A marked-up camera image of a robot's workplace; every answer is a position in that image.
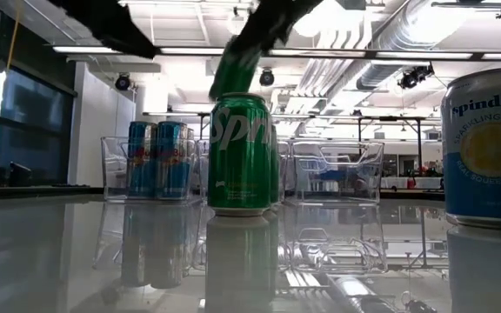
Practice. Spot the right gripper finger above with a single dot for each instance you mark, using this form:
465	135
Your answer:
257	38

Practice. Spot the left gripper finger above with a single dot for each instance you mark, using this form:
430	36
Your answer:
135	41

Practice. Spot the green Sprite can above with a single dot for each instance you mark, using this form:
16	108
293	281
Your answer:
274	165
239	152
233	74

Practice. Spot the white blue Spindrift can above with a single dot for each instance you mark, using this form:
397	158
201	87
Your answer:
476	152

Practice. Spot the black ceiling spotlight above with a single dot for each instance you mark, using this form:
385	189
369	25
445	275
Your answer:
415	77
266	77
122	82

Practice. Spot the clear plastic bin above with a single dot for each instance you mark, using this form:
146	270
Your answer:
286	174
337	174
113	174

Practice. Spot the black box device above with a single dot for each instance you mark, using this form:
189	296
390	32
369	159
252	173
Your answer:
19	174

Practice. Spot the small red bottle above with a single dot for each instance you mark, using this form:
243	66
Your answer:
410	182

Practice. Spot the white covered table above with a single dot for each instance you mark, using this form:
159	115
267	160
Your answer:
424	182

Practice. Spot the glossy white table board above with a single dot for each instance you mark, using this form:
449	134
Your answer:
102	261

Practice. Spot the silver ventilation duct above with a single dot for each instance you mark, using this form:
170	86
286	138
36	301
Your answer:
381	65

